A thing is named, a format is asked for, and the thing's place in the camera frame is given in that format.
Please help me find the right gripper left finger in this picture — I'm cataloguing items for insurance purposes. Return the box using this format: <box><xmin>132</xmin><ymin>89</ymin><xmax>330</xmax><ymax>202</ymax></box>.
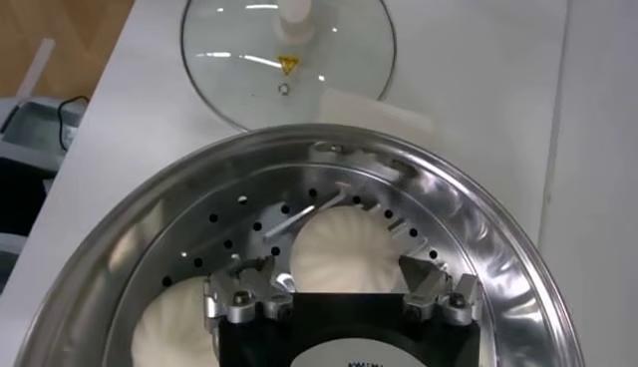
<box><xmin>202</xmin><ymin>254</ymin><xmax>295</xmax><ymax>326</ymax></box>

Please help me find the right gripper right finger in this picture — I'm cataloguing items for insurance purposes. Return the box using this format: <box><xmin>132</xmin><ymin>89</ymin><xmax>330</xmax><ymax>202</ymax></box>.
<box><xmin>398</xmin><ymin>254</ymin><xmax>483</xmax><ymax>326</ymax></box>

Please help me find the white steamed baozi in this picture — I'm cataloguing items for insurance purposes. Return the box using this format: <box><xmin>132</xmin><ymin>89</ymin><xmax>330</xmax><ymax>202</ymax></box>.
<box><xmin>130</xmin><ymin>276</ymin><xmax>220</xmax><ymax>367</ymax></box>
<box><xmin>288</xmin><ymin>206</ymin><xmax>408</xmax><ymax>294</ymax></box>

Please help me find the glass lid white handle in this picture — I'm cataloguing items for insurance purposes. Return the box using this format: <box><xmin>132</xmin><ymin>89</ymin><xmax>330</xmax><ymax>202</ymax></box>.
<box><xmin>179</xmin><ymin>0</ymin><xmax>399</xmax><ymax>132</ymax></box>

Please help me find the stainless steel steamer basket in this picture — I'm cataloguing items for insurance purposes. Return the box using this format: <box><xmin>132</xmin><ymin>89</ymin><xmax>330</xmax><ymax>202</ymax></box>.
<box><xmin>14</xmin><ymin>123</ymin><xmax>587</xmax><ymax>367</ymax></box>

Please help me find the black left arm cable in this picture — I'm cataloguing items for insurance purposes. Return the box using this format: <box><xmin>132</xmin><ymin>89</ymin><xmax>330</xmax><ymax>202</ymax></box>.
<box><xmin>57</xmin><ymin>94</ymin><xmax>91</xmax><ymax>152</ymax></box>

